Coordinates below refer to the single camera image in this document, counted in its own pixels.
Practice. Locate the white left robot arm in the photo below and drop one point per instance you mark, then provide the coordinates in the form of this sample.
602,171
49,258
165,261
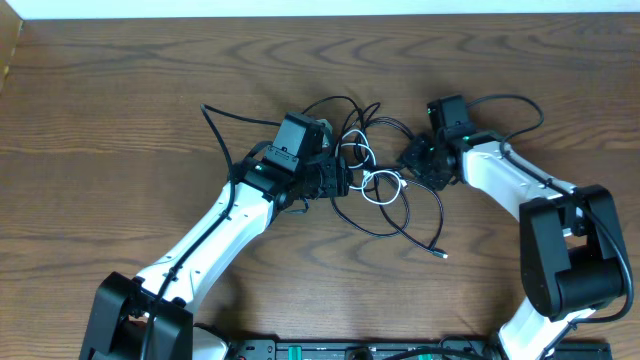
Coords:
151,316

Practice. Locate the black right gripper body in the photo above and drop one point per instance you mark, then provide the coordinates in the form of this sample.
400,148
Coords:
423,162

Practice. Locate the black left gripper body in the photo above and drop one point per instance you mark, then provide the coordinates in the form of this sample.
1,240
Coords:
323,181

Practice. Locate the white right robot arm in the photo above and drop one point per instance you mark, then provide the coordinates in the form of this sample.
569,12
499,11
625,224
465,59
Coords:
573,259

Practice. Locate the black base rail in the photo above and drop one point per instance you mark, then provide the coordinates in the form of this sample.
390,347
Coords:
380,350

